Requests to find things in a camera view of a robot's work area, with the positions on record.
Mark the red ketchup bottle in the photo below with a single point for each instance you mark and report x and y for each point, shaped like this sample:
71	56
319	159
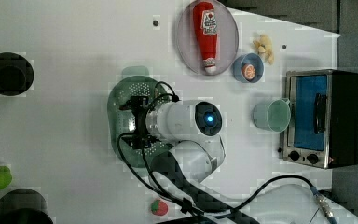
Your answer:
205	28

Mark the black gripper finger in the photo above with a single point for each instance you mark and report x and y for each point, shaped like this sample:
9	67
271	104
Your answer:
128	105
129	140

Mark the black toaster oven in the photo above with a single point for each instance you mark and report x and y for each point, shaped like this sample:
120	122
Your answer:
323	130

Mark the black utensil holder cup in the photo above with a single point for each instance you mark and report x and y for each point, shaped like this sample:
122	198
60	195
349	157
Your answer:
24	206

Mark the green plastic cup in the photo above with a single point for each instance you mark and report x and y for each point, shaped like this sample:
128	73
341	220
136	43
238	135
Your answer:
272	115

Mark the green pear toy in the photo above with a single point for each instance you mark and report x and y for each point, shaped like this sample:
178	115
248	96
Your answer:
5	177

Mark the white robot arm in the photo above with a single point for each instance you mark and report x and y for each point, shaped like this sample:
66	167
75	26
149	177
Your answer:
179	145

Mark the orange slice toy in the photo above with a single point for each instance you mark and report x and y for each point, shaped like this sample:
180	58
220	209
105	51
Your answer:
248	71

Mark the blue bowl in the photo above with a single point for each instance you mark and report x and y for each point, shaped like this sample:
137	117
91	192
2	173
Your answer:
255	61

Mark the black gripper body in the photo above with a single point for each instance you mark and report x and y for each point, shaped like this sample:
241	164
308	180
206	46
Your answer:
141	138

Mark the red green strawberry toy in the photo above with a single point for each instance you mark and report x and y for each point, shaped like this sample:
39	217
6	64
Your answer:
159	208

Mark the peeled banana toy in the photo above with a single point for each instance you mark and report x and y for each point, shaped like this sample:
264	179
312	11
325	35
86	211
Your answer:
264	48

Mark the grey round plate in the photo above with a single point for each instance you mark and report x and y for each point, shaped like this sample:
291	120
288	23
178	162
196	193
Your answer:
186	41

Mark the black round container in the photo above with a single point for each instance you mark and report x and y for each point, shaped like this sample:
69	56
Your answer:
16	74

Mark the green oval plastic strainer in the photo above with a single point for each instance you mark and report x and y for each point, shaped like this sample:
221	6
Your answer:
134	81

